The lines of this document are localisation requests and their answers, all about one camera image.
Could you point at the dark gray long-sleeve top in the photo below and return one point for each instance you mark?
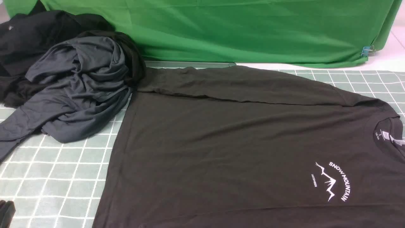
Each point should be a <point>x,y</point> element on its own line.
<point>239,147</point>

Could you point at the green backdrop cloth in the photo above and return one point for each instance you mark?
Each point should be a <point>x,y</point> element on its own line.
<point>309,33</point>

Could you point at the slate blue crumpled garment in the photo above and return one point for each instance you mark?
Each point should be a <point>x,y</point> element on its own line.
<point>85,89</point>

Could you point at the green checkered tablecloth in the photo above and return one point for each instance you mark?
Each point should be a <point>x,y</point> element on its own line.
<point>56,185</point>

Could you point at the blue binder clip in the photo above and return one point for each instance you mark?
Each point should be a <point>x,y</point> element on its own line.
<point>368,51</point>

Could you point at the black crumpled garment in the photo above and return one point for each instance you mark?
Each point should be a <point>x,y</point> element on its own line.
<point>25,38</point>

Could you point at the black object at corner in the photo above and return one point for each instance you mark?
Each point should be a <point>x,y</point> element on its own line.
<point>7,211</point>

